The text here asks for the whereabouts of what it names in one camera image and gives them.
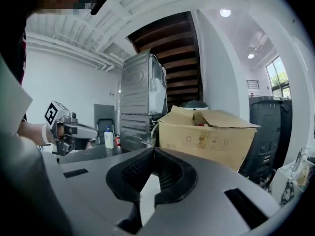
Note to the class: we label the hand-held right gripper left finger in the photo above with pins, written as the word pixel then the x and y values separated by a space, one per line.
pixel 129 174

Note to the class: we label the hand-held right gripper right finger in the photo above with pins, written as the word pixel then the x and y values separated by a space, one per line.
pixel 176 178

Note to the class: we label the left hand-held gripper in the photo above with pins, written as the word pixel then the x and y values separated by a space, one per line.
pixel 53 113

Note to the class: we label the white bottle with blue pump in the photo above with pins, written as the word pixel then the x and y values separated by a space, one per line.
pixel 108 139

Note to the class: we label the person's left forearm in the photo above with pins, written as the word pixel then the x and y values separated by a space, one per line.
pixel 30 131

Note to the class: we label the white sink counter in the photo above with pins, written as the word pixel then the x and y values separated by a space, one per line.
pixel 283 178

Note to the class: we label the person's left hand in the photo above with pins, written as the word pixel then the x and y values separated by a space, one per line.
pixel 60 131

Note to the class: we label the grey flat panel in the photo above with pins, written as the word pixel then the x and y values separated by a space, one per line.
pixel 103 115

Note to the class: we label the small red canister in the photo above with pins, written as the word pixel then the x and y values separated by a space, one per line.
pixel 117 140

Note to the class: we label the open cardboard box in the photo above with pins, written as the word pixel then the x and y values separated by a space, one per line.
pixel 209 139

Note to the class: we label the dark green round lid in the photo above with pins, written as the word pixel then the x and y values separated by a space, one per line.
pixel 194 104

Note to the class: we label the large grey metal appliance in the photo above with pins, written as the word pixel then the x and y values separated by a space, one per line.
pixel 141 85

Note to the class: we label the black wheeled trash bin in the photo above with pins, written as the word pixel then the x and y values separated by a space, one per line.
pixel 267 136

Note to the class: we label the brown wooden staircase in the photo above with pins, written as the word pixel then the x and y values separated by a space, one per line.
pixel 172 63

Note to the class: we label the chrome faucet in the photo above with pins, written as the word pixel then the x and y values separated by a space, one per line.
pixel 299 159

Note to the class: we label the tall glass window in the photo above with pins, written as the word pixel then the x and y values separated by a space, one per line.
pixel 278 79

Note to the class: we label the round ceiling lamp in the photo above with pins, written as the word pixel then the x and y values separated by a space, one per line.
pixel 250 56
pixel 225 12

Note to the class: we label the white wall vent grille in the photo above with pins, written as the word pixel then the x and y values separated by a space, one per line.
pixel 255 84

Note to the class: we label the black head-worn camera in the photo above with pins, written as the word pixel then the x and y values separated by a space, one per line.
pixel 99 3

